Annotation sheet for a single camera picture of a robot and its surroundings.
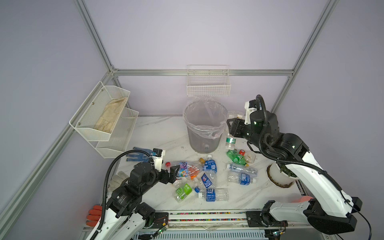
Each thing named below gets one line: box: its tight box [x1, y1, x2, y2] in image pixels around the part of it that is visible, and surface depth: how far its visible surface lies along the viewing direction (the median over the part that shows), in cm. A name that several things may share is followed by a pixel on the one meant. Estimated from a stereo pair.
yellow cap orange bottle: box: [188, 157, 206, 180], surface depth 87 cm
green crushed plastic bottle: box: [226, 149, 249, 167], surface depth 95 cm
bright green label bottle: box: [172, 179, 196, 203], surface depth 81 cm
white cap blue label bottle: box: [204, 154, 218, 179], surface depth 90 cm
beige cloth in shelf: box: [94, 97, 128, 134], surface depth 81 cm
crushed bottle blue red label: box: [200, 171, 218, 190], surface depth 81 cm
